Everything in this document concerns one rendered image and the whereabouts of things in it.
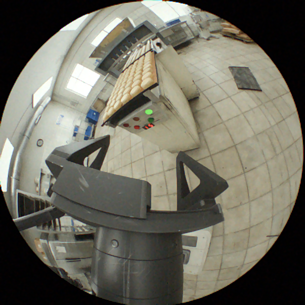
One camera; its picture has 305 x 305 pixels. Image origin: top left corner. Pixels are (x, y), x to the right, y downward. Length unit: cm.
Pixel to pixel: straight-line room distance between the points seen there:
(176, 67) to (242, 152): 108
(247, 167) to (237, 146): 24
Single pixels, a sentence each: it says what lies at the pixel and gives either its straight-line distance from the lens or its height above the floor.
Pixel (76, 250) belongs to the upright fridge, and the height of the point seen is 84.
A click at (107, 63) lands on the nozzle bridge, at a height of 111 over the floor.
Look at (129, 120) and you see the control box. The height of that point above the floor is 83.
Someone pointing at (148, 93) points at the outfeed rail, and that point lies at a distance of 38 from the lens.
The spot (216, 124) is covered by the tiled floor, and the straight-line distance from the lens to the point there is 123.
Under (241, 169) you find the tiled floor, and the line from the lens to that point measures 111.
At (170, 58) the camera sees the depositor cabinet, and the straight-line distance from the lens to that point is 109.
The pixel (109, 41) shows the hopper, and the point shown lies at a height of 125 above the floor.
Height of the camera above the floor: 107
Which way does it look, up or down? 48 degrees down
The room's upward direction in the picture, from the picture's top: 69 degrees counter-clockwise
